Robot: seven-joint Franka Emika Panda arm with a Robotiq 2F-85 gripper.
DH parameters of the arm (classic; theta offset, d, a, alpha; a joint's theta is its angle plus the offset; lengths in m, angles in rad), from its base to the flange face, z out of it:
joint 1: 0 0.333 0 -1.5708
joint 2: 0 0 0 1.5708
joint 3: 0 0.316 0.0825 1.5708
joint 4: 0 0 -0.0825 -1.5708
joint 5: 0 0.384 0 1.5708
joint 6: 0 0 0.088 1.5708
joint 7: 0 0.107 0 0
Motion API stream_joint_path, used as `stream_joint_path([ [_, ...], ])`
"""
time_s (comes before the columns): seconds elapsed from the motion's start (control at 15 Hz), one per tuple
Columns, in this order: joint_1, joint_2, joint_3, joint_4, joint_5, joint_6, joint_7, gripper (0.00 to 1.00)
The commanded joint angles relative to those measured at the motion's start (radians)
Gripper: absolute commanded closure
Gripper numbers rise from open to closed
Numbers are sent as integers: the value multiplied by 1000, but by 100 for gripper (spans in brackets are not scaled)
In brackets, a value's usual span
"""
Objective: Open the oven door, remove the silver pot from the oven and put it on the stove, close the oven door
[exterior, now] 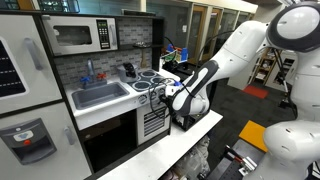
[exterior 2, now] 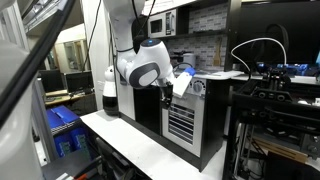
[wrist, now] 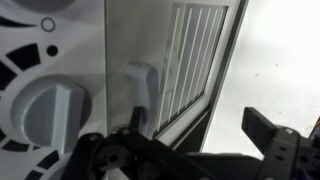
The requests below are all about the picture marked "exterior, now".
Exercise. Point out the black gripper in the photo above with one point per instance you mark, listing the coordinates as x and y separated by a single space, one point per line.
166 101

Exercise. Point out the white oven door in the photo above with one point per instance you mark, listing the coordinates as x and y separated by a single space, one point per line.
145 133

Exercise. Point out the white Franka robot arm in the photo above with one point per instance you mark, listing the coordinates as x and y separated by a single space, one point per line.
233 53

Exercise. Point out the grey stove knob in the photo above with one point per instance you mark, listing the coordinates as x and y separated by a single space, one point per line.
142 99
153 96
161 91

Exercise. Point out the grey pot with black lid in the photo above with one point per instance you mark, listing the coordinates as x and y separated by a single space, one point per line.
126 73

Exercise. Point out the white fridge door with dispenser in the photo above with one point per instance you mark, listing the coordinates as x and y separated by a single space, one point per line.
66 160

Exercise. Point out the white fridge door with window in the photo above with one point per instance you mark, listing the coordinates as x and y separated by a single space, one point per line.
40 86

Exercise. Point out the wooden spatula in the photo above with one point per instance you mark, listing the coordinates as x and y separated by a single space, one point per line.
144 61

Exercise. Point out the blue plastic part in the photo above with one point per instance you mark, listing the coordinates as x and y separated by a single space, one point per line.
184 54
170 48

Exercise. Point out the silver dish on shelf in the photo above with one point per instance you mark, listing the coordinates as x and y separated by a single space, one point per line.
142 45

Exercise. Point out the clear plastic bag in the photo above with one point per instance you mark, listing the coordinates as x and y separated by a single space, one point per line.
195 160

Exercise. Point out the grey toy sink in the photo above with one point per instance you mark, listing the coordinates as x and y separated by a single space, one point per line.
100 96

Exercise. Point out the white toy kitchen unit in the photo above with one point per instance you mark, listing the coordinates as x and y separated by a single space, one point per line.
100 115

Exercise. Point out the grey toy faucet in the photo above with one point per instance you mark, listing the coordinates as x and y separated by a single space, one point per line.
90 68

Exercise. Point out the red floor mat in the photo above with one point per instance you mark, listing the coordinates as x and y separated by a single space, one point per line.
255 91

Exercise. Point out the black bar on kitchen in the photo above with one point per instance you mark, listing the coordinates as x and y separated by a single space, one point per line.
138 13

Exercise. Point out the yellow floor mat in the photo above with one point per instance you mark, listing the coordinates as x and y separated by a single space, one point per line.
253 133

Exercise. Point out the white toy microwave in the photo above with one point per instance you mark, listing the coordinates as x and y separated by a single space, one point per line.
93 33

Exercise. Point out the wooden bookshelf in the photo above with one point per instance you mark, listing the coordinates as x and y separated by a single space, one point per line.
265 71

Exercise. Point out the silver metal clamp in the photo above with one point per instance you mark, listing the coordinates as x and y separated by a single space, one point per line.
248 165

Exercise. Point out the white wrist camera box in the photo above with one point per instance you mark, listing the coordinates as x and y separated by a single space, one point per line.
171 89

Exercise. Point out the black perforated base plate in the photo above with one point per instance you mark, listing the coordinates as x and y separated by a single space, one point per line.
230 170

